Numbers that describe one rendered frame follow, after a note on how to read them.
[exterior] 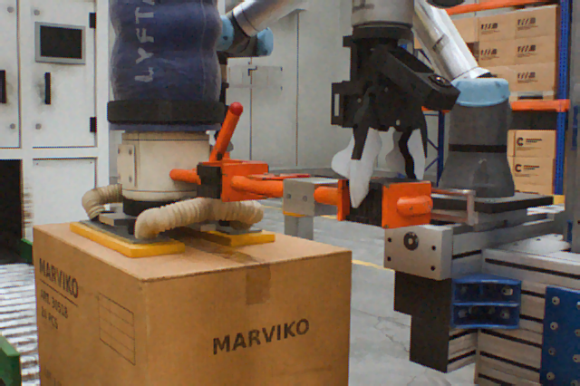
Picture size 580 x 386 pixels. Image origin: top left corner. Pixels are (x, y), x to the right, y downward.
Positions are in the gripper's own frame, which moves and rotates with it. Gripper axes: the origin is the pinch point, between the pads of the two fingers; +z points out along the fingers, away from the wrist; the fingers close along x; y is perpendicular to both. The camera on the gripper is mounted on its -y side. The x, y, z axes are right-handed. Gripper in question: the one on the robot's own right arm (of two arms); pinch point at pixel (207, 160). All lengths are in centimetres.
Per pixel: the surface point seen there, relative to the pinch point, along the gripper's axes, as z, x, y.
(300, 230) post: 18.6, 23.0, 9.5
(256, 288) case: 17, -25, 61
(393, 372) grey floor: 108, 135, -60
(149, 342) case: 22, -44, 61
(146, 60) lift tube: -20, -33, 37
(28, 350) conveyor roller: 54, -39, -35
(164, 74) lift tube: -18, -31, 39
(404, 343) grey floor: 108, 171, -86
